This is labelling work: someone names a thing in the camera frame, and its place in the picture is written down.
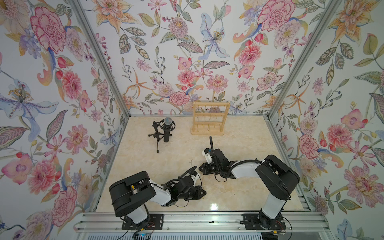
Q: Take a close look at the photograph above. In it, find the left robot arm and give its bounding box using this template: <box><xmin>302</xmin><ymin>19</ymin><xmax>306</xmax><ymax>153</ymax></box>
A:
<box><xmin>109</xmin><ymin>166</ymin><xmax>207</xmax><ymax>232</ymax></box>

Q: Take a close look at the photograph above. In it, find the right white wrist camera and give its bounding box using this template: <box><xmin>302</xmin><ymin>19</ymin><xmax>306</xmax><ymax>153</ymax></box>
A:
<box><xmin>202</xmin><ymin>148</ymin><xmax>213</xmax><ymax>165</ymax></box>

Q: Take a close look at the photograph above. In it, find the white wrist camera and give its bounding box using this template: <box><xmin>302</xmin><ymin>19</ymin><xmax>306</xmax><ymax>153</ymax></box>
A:
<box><xmin>202</xmin><ymin>148</ymin><xmax>213</xmax><ymax>165</ymax></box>
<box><xmin>190</xmin><ymin>171</ymin><xmax>199</xmax><ymax>182</ymax></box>

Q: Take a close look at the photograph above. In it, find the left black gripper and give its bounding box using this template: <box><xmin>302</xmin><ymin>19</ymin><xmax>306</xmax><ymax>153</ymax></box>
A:
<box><xmin>177</xmin><ymin>185</ymin><xmax>209</xmax><ymax>203</ymax></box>

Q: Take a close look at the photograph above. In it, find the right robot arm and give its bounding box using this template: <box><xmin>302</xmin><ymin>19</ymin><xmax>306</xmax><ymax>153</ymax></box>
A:
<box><xmin>199</xmin><ymin>137</ymin><xmax>300</xmax><ymax>230</ymax></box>

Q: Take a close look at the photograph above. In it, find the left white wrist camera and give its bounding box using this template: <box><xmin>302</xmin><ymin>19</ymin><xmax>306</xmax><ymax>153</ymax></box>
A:
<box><xmin>190</xmin><ymin>171</ymin><xmax>199</xmax><ymax>182</ymax></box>

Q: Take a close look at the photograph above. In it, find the wooden jewelry display stand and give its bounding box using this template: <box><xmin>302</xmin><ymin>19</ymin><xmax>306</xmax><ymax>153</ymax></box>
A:
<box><xmin>190</xmin><ymin>102</ymin><xmax>230</xmax><ymax>136</ymax></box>

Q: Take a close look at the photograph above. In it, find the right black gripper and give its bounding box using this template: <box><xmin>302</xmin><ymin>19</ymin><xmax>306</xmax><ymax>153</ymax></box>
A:
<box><xmin>197</xmin><ymin>161</ymin><xmax>223</xmax><ymax>175</ymax></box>

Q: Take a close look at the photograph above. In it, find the black microphone with mesh head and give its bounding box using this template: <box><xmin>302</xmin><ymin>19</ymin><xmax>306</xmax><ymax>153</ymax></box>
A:
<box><xmin>163</xmin><ymin>117</ymin><xmax>176</xmax><ymax>143</ymax></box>

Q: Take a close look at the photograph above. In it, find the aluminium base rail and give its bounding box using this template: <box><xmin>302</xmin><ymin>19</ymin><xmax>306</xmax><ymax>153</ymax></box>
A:
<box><xmin>75</xmin><ymin>211</ymin><xmax>330</xmax><ymax>234</ymax></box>

